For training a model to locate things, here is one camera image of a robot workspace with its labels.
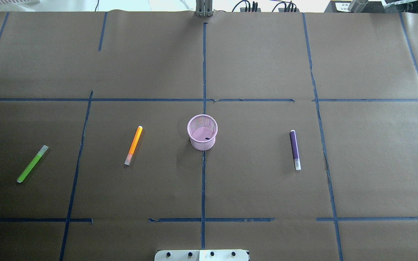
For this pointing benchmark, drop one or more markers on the purple highlighter pen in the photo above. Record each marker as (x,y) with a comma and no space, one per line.
(295,150)

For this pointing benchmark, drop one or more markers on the aluminium frame post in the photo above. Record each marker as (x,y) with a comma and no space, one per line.
(204,8)

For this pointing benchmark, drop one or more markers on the green highlighter pen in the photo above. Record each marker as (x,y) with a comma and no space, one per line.
(32,164)

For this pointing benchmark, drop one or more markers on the orange highlighter pen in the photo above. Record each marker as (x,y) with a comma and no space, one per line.
(133,145)

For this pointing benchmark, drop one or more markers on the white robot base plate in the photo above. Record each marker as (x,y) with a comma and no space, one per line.
(203,255)

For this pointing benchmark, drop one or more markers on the pink mesh pen holder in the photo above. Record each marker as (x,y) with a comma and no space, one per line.
(202,130)

